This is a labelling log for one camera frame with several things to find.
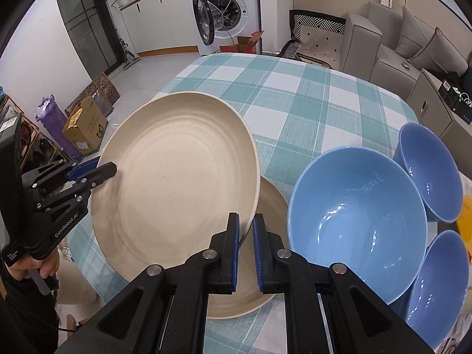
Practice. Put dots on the brown patterned flat box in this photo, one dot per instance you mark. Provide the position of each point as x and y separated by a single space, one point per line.
105 86

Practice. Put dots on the black patterned chair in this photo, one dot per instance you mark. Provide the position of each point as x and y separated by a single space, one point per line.
313 20

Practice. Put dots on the yellow plastic bag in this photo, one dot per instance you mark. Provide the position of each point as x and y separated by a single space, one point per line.
465 226

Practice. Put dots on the floor mop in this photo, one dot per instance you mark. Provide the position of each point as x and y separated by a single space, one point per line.
129 57

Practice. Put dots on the beige plate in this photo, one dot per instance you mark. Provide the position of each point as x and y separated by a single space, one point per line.
271 214
173 177

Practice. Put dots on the purple bag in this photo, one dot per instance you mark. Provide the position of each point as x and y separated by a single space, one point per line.
55 121

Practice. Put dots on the assorted shoes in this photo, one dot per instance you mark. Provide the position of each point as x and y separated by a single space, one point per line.
25 132

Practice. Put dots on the white diamond print cushion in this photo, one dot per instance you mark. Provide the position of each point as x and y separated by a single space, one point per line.
320 44

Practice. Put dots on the grey pillow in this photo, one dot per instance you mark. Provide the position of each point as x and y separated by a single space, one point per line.
411 33
438 55

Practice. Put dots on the white washing machine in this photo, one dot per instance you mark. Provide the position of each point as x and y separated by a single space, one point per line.
239 11

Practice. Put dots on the black glass door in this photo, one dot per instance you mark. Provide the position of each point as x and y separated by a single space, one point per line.
84 18

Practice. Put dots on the blue bowl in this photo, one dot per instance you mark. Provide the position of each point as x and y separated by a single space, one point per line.
427 169
438 295
354 221

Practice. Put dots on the brown cardboard box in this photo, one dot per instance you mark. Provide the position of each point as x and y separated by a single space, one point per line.
88 125

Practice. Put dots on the person's left forearm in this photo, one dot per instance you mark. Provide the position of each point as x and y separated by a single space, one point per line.
25 309

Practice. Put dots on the person's left hand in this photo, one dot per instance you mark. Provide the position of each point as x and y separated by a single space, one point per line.
49 265

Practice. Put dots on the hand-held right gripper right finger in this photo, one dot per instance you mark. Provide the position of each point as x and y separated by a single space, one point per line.
260 254

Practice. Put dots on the red cardboard box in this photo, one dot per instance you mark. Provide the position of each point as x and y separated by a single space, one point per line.
245 46

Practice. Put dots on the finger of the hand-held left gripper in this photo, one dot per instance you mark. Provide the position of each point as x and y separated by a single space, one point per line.
99 175
83 169

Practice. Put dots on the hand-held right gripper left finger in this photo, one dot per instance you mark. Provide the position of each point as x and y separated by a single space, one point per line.
236 250

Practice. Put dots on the black box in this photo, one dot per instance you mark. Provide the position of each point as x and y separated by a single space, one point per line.
451 96

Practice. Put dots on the beige side cabinet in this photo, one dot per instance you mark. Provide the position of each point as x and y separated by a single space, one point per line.
427 99

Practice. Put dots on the grey sofa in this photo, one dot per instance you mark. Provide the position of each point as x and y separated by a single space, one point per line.
363 44

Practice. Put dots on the wooden shoe rack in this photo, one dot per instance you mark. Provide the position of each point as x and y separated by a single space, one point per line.
29 147

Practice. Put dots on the white base cabinet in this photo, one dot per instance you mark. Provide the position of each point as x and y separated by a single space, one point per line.
158 22

